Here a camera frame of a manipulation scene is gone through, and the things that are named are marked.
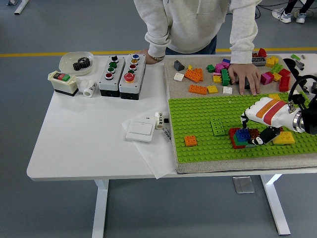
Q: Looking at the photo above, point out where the lime green brick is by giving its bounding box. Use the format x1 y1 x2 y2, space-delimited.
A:
269 63 283 74

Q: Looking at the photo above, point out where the white furniture foot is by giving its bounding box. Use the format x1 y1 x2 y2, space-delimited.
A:
6 0 30 15

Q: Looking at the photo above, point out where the person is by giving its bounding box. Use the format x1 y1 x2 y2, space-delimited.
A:
133 0 263 96
271 0 315 24

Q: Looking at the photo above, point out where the green brick baseplate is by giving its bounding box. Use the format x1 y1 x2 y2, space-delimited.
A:
167 93 317 163

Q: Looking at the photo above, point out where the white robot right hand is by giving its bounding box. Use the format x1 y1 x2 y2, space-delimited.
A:
240 97 300 146

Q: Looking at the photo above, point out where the cream red-green switch box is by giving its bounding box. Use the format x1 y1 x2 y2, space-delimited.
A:
47 70 79 97

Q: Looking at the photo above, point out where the person's right hand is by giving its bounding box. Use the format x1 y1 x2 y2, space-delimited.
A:
136 48 161 64

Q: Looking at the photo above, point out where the white plastic bowl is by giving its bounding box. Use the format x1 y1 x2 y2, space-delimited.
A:
58 51 95 76

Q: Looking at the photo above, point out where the long green brick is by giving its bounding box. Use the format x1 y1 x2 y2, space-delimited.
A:
221 68 231 87
232 135 248 147

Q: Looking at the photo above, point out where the grey foam mat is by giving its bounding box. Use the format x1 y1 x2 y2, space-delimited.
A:
163 54 317 175

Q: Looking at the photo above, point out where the white tee pipe fitting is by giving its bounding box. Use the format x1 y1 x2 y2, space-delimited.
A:
76 79 88 95

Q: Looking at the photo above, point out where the yellow curved brick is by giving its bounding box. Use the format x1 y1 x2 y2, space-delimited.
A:
272 130 296 145

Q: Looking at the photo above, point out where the metal floor plate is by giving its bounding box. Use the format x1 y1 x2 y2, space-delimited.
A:
232 176 255 194

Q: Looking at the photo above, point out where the person's left hand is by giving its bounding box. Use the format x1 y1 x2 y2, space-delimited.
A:
227 63 262 96

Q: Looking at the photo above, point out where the white paper sheet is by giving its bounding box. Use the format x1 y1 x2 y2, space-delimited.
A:
120 111 178 179

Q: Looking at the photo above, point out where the white printed label strip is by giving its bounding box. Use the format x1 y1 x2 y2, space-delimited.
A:
161 126 173 144

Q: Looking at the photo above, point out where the white table leg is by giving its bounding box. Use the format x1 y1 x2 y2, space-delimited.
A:
260 174 292 236
92 179 109 238

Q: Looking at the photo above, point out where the small white pipe coupling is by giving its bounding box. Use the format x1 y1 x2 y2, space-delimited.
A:
154 111 164 130

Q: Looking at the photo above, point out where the long red brick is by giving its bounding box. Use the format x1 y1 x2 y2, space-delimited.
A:
278 75 291 92

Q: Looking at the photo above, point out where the lime green plate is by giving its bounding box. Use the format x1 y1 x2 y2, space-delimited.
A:
210 116 226 136

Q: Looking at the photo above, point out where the white wall switch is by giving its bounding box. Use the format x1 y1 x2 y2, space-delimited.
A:
125 118 156 143

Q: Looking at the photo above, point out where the long orange brick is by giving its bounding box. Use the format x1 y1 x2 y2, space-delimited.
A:
188 84 208 96

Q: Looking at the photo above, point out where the blue square brick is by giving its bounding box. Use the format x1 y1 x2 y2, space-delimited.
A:
234 128 251 144

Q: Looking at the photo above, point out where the orange square brick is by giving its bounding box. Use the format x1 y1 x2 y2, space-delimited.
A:
183 134 198 147

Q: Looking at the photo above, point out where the grey emergency-stop control box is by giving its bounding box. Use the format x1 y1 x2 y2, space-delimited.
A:
118 53 147 101

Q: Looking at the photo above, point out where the large white pipe coupling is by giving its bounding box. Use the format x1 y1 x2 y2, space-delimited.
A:
83 81 98 98

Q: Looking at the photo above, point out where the grey four-button control box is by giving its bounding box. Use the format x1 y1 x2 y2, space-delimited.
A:
98 55 126 97

